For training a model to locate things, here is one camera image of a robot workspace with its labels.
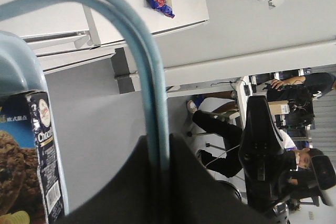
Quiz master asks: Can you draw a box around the dark blue chocolate cookie box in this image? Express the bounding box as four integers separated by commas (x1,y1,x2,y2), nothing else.
1,90,65,223

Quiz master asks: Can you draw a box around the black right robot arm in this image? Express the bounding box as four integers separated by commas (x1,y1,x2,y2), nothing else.
238,95,296,214

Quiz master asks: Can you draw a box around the seated person in black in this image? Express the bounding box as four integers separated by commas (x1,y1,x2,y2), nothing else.
186,100,324,178

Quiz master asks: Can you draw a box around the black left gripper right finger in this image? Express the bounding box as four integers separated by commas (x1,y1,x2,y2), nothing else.
169,133,271,223

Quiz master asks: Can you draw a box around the white supermarket shelving unit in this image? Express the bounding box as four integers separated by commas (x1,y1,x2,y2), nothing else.
1,0,209,74

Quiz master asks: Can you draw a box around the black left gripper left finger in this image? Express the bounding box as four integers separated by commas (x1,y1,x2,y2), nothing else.
57,136,158,223

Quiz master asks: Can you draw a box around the light blue plastic basket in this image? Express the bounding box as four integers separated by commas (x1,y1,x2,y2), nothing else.
1,0,171,215

